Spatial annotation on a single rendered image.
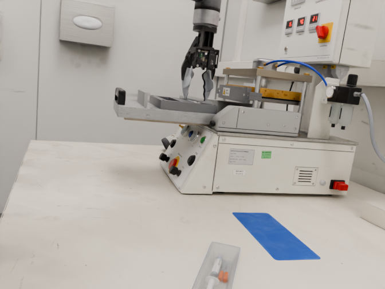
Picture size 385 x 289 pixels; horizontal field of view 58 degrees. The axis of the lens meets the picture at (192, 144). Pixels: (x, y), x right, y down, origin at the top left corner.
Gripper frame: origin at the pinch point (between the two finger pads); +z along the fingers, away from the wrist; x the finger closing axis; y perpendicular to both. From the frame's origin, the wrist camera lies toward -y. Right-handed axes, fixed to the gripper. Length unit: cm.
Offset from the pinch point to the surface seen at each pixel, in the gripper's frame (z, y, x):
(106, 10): -39, -121, -24
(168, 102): 2.3, 10.0, -10.4
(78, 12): -35, -120, -40
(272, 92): -3.8, 10.3, 20.5
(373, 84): -10, 1, 65
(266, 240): 26, 44, 6
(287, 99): -2.1, 10.1, 26.0
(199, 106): 2.4, 10.0, -1.5
